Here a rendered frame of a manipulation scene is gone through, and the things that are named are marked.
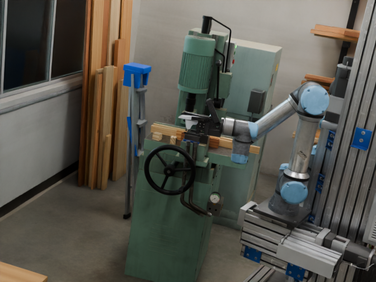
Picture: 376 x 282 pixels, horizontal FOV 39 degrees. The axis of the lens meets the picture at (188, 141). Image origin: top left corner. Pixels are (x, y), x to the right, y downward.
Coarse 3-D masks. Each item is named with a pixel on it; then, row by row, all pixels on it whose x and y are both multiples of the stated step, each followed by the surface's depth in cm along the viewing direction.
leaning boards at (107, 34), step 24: (96, 0) 413; (120, 0) 467; (96, 24) 420; (120, 24) 475; (96, 48) 427; (120, 48) 460; (96, 72) 424; (120, 72) 469; (96, 96) 425; (120, 96) 450; (96, 120) 430; (120, 120) 458; (96, 144) 438; (120, 144) 468; (96, 168) 447; (120, 168) 478
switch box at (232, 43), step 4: (228, 40) 332; (232, 44) 324; (224, 48) 325; (232, 48) 324; (224, 52) 326; (232, 52) 325; (228, 56) 326; (232, 56) 326; (228, 60) 327; (232, 60) 329; (224, 64) 328; (228, 64) 328; (232, 64) 335
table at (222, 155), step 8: (168, 136) 317; (144, 144) 306; (152, 144) 305; (160, 144) 304; (176, 144) 303; (168, 152) 304; (176, 152) 303; (208, 152) 299; (216, 152) 301; (224, 152) 303; (176, 160) 294; (208, 160) 297; (216, 160) 299; (224, 160) 298; (240, 168) 298
